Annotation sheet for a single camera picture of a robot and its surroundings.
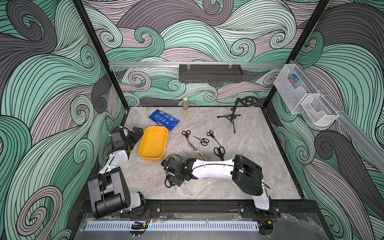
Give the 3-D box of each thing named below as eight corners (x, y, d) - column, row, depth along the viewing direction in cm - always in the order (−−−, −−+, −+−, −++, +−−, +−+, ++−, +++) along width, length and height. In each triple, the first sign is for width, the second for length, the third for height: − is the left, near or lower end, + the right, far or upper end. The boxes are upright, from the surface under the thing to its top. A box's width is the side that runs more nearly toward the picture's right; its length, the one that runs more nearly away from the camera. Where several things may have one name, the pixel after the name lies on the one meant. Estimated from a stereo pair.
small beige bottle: (183, 111, 121) (183, 101, 113) (182, 106, 124) (181, 97, 117) (188, 110, 122) (188, 100, 114) (187, 105, 125) (187, 96, 117)
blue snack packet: (149, 119, 115) (148, 116, 112) (157, 112, 120) (157, 108, 117) (170, 131, 107) (170, 128, 105) (178, 122, 113) (178, 119, 110)
